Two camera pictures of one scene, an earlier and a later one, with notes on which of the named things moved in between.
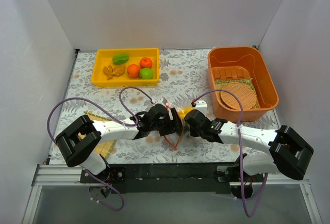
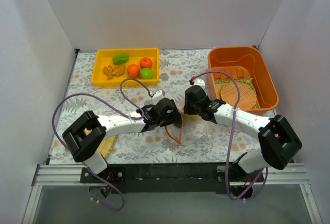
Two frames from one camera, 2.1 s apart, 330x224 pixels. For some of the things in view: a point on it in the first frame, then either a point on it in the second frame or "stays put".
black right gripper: (189, 120) → (189, 102)
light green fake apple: (146, 73) stays put
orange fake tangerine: (145, 62) stays put
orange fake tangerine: (133, 70) stays put
